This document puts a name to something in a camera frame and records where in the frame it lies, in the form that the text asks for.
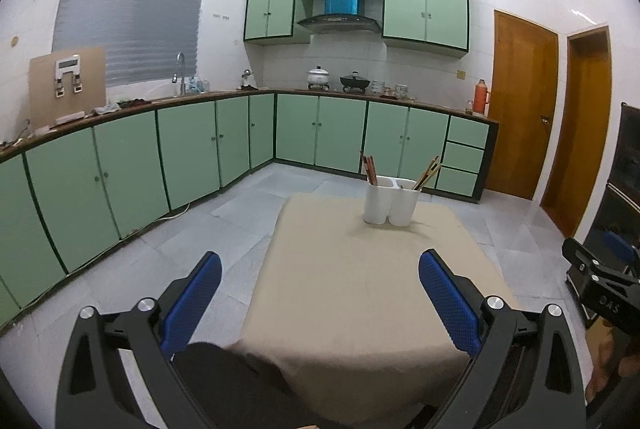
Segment white cooking pot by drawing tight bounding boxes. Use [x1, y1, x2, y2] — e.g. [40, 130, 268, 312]
[306, 65, 332, 91]

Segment wooden door with handle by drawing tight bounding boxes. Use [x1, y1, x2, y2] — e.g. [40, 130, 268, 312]
[486, 9, 560, 202]

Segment range hood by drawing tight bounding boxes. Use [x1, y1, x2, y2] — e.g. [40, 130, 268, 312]
[295, 0, 382, 35]

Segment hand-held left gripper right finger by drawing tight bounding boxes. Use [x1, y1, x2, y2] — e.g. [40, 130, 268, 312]
[418, 248, 587, 429]

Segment orange thermos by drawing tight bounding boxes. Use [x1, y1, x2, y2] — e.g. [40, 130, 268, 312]
[473, 78, 492, 117]

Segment black cooking pot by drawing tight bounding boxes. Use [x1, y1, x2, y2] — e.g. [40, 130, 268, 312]
[340, 71, 373, 94]

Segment plain wooden door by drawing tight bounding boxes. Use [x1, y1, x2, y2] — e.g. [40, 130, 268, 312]
[540, 24, 614, 240]

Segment person's right hand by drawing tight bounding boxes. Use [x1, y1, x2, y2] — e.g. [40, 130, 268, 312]
[584, 336, 640, 407]

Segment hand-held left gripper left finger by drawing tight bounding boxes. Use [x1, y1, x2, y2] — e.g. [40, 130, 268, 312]
[56, 251, 223, 429]

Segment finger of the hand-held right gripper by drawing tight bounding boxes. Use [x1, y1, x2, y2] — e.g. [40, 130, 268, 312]
[601, 230, 640, 266]
[561, 236, 640, 295]

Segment white double utensil holder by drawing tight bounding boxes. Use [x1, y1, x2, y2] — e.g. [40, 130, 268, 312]
[363, 176, 423, 228]

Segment green lower kitchen cabinets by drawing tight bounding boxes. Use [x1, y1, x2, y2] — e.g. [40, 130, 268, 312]
[0, 90, 500, 335]

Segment chrome faucet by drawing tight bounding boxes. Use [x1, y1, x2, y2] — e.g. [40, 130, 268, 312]
[172, 52, 188, 97]

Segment grey window blind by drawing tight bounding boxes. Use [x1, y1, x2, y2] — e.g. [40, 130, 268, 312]
[51, 0, 213, 90]

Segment light wooden chopstick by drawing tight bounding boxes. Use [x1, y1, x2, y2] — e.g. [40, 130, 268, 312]
[411, 156, 440, 190]

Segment cardboard board with devices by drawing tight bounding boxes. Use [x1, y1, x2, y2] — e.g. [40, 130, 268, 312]
[28, 48, 108, 131]

